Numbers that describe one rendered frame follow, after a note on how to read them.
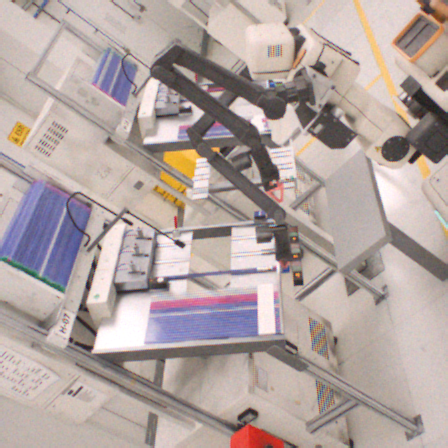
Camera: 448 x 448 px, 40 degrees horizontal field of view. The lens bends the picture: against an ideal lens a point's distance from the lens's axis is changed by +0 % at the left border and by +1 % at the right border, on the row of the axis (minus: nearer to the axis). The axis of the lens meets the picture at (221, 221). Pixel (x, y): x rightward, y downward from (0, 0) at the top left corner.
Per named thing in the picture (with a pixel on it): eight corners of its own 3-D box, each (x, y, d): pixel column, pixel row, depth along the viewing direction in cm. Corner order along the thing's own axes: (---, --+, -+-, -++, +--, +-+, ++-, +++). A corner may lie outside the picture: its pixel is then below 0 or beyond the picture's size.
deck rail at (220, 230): (278, 229, 279) (276, 218, 275) (278, 231, 278) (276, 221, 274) (124, 243, 287) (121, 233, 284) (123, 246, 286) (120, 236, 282)
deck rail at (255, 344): (285, 346, 226) (284, 334, 222) (286, 350, 224) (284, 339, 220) (96, 360, 234) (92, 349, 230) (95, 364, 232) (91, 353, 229)
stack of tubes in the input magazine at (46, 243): (92, 208, 271) (37, 175, 261) (65, 290, 231) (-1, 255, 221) (77, 225, 277) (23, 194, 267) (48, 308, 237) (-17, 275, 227)
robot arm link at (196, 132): (177, 135, 236) (180, 138, 246) (203, 159, 235) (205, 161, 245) (256, 46, 234) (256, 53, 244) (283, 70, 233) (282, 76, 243)
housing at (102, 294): (132, 247, 286) (125, 223, 277) (115, 327, 247) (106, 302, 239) (116, 248, 287) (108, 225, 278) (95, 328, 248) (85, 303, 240)
